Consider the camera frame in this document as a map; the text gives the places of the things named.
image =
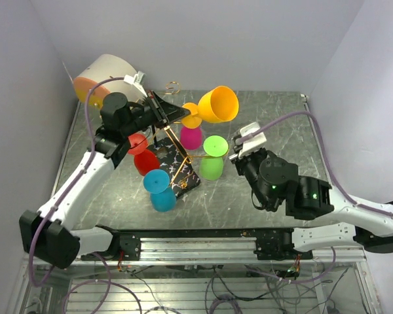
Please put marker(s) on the green plastic wine glass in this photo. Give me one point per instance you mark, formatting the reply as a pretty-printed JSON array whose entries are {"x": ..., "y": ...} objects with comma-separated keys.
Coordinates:
[{"x": 211, "y": 166}]

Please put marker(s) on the gold wire wine glass rack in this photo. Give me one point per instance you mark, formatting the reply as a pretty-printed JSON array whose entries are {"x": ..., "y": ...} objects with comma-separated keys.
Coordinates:
[{"x": 174, "y": 160}]

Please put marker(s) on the blue plastic wine glass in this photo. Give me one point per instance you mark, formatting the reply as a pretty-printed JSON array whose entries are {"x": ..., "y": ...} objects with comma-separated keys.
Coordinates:
[{"x": 162, "y": 197}]

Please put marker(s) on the round beige drawer cabinet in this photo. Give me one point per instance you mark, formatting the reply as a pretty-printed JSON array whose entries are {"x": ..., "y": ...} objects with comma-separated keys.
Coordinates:
[{"x": 105, "y": 67}]

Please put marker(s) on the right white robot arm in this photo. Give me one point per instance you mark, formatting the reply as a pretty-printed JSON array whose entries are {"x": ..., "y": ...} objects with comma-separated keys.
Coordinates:
[{"x": 274, "y": 181}]

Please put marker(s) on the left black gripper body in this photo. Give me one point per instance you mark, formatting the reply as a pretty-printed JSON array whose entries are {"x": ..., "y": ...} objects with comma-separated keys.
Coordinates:
[{"x": 143, "y": 118}]

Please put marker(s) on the magenta plastic wine glass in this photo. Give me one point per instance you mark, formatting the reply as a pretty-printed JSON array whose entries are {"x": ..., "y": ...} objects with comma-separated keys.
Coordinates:
[{"x": 191, "y": 139}]

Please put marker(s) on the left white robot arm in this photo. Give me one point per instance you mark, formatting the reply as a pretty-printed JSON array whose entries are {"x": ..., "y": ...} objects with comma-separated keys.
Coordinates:
[{"x": 47, "y": 233}]

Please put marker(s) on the orange plastic wine glass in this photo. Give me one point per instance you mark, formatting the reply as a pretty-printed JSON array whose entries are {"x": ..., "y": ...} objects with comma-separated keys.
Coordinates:
[{"x": 216, "y": 106}]

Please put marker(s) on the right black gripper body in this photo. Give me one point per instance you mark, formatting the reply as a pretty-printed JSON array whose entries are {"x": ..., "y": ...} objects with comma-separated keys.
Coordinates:
[{"x": 249, "y": 164}]

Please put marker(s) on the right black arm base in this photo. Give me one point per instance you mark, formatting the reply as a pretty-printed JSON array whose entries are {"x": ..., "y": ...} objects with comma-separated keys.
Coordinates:
[{"x": 278, "y": 247}]

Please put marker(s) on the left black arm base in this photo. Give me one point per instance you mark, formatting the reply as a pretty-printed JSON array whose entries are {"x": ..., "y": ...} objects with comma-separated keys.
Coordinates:
[{"x": 124, "y": 247}]

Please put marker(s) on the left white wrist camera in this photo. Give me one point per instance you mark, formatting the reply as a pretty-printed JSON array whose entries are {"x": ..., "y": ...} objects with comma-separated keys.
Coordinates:
[{"x": 136, "y": 84}]

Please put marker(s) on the red plastic wine glass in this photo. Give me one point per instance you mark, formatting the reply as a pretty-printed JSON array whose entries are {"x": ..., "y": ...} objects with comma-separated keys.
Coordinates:
[{"x": 144, "y": 159}]

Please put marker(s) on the aluminium rail frame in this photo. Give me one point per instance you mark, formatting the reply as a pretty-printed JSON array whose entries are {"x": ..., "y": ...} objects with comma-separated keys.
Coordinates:
[{"x": 211, "y": 276}]

